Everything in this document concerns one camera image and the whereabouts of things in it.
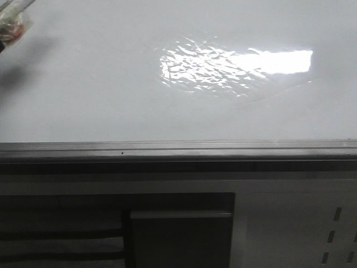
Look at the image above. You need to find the white whiteboard marker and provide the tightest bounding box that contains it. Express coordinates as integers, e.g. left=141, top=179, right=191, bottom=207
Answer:
left=1, top=0, right=35, bottom=47

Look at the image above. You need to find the white whiteboard surface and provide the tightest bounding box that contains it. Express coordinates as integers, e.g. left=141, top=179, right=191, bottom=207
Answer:
left=1, top=1, right=356, bottom=142

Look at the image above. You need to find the dark grey square panel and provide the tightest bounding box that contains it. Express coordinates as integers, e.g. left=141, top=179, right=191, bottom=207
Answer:
left=131, top=210, right=233, bottom=267

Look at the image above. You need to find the dark slatted rack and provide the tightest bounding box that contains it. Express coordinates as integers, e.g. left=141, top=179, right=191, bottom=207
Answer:
left=1, top=193, right=235, bottom=267

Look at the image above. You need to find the white perforated metal panel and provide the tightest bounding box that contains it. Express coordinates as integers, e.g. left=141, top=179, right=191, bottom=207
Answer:
left=230, top=179, right=356, bottom=267

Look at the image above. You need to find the grey aluminium whiteboard frame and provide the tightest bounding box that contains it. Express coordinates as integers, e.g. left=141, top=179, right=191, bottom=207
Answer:
left=1, top=139, right=356, bottom=174

